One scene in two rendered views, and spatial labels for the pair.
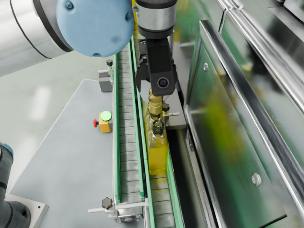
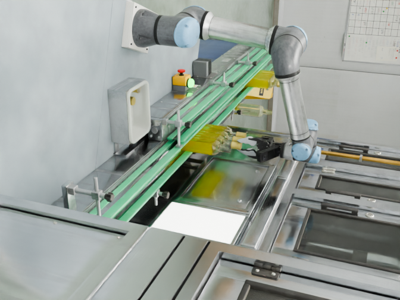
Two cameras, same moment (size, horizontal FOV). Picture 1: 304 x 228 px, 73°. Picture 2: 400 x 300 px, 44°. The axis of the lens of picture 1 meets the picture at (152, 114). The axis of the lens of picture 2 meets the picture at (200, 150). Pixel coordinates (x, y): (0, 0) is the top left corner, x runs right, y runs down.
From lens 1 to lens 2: 183 cm
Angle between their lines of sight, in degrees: 36
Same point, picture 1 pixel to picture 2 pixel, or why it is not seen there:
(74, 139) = (169, 52)
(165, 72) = (267, 158)
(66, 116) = not seen: hidden behind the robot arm
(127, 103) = not seen: hidden behind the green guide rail
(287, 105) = (273, 202)
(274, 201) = (241, 206)
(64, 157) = (161, 49)
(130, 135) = not seen: hidden behind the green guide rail
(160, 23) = (286, 155)
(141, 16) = (289, 147)
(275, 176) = (252, 203)
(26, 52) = (295, 133)
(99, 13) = (303, 155)
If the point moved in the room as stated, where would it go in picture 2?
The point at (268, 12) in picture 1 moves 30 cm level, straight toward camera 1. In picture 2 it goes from (290, 193) to (281, 182)
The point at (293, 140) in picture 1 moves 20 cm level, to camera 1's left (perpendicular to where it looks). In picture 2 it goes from (265, 205) to (269, 158)
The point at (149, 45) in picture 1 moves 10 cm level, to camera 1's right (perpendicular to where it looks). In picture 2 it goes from (277, 149) to (275, 170)
